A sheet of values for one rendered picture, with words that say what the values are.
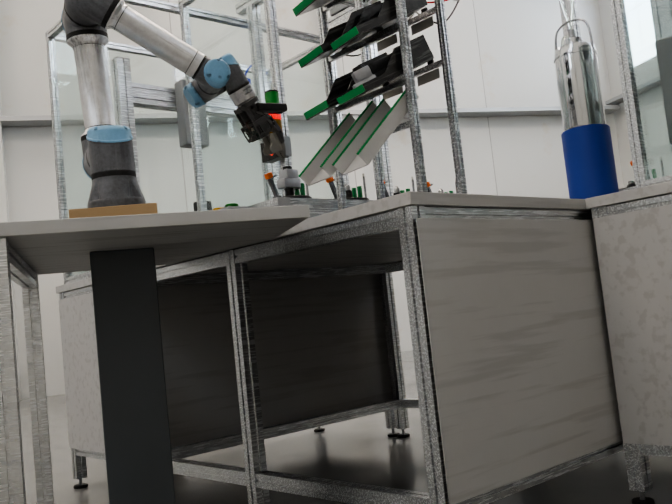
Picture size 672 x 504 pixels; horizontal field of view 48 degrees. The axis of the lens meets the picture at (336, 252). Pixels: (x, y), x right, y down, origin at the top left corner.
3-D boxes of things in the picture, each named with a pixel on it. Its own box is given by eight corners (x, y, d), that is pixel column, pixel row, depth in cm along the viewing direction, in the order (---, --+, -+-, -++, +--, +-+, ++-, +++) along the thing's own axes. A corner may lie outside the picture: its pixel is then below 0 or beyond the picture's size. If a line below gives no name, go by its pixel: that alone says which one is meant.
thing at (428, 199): (411, 204, 167) (409, 190, 167) (115, 277, 279) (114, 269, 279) (689, 212, 261) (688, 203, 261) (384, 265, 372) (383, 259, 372)
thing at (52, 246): (-30, 238, 149) (-31, 223, 149) (16, 276, 234) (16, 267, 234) (310, 217, 170) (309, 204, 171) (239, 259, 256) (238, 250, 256)
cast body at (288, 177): (285, 186, 238) (283, 164, 239) (277, 189, 241) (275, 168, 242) (306, 187, 244) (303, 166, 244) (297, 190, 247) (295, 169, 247)
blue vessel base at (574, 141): (605, 205, 238) (594, 121, 240) (562, 213, 249) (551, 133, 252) (629, 206, 248) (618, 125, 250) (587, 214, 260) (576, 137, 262)
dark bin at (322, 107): (329, 108, 213) (317, 84, 212) (306, 120, 224) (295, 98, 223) (397, 74, 227) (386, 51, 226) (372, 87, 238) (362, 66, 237)
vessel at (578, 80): (593, 122, 241) (577, 8, 244) (554, 133, 252) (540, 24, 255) (615, 126, 250) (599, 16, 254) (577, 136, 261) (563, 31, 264)
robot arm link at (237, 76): (204, 66, 232) (226, 53, 235) (223, 98, 235) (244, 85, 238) (212, 61, 225) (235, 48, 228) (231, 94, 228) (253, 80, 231)
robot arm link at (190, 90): (186, 79, 219) (216, 62, 223) (178, 91, 229) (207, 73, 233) (202, 102, 220) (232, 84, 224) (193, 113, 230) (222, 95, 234)
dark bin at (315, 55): (323, 53, 214) (311, 29, 213) (301, 68, 225) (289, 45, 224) (391, 23, 228) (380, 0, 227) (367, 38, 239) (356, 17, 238)
